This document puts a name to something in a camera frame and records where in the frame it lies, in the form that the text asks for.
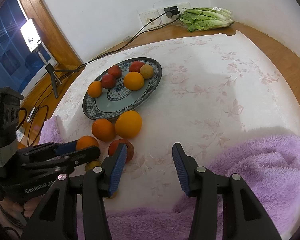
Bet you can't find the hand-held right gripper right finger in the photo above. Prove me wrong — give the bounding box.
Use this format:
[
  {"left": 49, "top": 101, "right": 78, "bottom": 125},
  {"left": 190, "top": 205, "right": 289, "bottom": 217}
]
[{"left": 172, "top": 142, "right": 282, "bottom": 240}]

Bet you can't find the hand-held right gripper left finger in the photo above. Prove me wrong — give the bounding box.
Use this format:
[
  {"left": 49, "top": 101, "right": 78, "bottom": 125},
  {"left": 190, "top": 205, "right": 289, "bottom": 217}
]
[{"left": 20, "top": 143, "right": 128, "bottom": 240}]

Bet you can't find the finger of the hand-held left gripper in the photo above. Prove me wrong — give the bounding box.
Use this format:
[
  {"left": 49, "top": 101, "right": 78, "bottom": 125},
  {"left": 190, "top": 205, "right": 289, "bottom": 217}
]
[
  {"left": 20, "top": 146, "right": 101, "bottom": 174},
  {"left": 16, "top": 141, "right": 78, "bottom": 159}
]

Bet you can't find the large yellow orange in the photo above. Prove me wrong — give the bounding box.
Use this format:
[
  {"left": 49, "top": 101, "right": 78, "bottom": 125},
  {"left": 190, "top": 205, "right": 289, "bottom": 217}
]
[{"left": 115, "top": 110, "right": 143, "bottom": 139}]

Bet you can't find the blue patterned ceramic plate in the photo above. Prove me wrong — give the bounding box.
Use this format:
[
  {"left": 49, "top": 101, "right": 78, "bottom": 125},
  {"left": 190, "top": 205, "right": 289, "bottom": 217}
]
[{"left": 82, "top": 57, "right": 163, "bottom": 120}]

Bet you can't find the small red apple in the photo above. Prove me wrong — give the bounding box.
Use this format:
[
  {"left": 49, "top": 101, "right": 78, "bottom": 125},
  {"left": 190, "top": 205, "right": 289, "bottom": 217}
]
[
  {"left": 107, "top": 65, "right": 123, "bottom": 79},
  {"left": 101, "top": 74, "right": 117, "bottom": 89}
]

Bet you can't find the person's left hand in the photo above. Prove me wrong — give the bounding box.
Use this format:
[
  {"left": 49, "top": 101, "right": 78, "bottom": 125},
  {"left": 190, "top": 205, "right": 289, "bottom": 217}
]
[{"left": 0, "top": 197, "right": 39, "bottom": 229}]

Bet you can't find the white box with blue print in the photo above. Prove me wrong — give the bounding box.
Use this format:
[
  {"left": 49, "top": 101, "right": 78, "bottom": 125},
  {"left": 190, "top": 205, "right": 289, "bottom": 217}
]
[{"left": 16, "top": 126, "right": 27, "bottom": 142}]

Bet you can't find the white adapter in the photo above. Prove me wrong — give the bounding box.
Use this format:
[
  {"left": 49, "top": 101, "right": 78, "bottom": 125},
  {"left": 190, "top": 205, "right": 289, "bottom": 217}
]
[{"left": 26, "top": 107, "right": 39, "bottom": 123}]

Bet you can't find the white floral tablecloth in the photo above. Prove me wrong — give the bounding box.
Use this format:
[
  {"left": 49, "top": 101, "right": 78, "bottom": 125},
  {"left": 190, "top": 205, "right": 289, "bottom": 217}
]
[{"left": 52, "top": 30, "right": 300, "bottom": 210}]

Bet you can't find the purple fleece blanket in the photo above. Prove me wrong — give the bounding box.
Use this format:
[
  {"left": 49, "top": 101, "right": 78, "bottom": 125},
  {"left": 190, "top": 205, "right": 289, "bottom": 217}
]
[{"left": 39, "top": 116, "right": 300, "bottom": 240}]

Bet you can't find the dark window pane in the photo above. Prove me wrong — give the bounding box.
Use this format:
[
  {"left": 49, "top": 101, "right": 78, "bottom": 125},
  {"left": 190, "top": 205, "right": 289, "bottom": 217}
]
[{"left": 0, "top": 0, "right": 58, "bottom": 90}]

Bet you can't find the black tripod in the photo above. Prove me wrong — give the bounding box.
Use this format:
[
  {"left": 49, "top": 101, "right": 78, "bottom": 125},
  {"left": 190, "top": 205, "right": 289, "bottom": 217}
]
[{"left": 37, "top": 44, "right": 84, "bottom": 99}]

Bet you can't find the bagged romaine lettuce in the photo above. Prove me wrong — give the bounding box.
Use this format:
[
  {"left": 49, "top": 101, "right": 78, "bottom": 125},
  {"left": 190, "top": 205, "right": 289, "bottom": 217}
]
[{"left": 179, "top": 7, "right": 234, "bottom": 32}]

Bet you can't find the black plug-in charger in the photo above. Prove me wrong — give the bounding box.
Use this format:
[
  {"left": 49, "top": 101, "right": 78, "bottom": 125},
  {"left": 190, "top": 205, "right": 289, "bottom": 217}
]
[{"left": 164, "top": 6, "right": 180, "bottom": 18}]

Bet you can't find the thin black cable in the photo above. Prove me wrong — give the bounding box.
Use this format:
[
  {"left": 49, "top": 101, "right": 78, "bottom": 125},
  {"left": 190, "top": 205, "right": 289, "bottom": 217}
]
[{"left": 19, "top": 104, "right": 49, "bottom": 145}]

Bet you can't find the black charger cable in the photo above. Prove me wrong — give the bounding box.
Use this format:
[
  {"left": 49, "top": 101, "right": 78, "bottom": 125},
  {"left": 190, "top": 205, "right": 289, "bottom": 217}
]
[{"left": 22, "top": 12, "right": 177, "bottom": 140}]

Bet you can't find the white wall socket plate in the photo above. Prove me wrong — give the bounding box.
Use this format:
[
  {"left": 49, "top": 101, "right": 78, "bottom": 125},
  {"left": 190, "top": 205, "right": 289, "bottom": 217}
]
[
  {"left": 177, "top": 2, "right": 192, "bottom": 14},
  {"left": 157, "top": 6, "right": 180, "bottom": 27},
  {"left": 139, "top": 10, "right": 159, "bottom": 31}
]

